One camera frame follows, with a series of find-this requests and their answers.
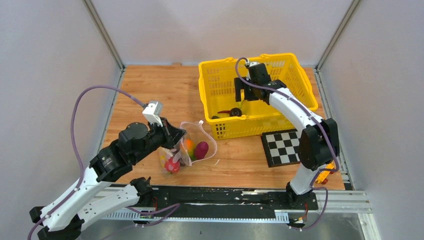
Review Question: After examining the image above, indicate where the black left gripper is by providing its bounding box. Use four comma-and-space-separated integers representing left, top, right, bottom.
132, 116, 188, 163

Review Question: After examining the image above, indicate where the red toy food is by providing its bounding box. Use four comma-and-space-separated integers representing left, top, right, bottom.
164, 157, 180, 174

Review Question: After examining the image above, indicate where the green toy mango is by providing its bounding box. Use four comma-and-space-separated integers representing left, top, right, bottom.
183, 139, 196, 161

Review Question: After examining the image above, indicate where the clear zip top bag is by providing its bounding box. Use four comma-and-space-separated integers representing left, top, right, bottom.
158, 120, 218, 175

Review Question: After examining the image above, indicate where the purple toy eggplant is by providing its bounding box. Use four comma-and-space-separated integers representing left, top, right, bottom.
194, 141, 209, 160

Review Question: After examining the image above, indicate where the yellow toy food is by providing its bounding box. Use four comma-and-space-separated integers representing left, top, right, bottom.
159, 152, 168, 169

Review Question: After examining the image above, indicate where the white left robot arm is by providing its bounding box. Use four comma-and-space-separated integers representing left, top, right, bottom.
29, 117, 187, 240

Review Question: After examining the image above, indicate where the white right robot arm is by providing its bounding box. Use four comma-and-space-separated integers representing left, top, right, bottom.
234, 58, 340, 209

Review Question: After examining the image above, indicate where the black red toy in basket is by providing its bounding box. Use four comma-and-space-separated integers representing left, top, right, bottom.
217, 107, 243, 117

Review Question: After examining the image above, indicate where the yellow plastic basket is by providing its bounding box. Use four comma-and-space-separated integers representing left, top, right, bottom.
198, 53, 319, 140

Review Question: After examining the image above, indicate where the black white checkerboard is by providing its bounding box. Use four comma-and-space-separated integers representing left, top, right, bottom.
260, 129, 300, 168

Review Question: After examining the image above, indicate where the yellow toy block car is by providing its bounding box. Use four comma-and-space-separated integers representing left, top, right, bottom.
315, 162, 336, 185

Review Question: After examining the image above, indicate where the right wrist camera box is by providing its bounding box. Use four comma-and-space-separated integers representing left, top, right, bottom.
245, 61, 260, 69

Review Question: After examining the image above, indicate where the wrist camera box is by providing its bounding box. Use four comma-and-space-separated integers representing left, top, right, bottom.
142, 101, 163, 127
245, 61, 260, 69

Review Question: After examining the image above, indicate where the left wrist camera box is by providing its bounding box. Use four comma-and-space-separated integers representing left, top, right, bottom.
142, 101, 163, 127

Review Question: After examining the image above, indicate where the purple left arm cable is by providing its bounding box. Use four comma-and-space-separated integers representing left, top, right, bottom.
26, 85, 181, 240

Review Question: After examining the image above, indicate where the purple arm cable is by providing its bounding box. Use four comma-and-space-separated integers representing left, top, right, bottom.
26, 85, 181, 240
234, 56, 340, 232

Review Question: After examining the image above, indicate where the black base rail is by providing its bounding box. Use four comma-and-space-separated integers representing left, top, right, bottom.
89, 183, 372, 223

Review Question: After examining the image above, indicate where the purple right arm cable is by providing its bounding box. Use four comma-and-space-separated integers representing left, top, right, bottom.
234, 56, 340, 232

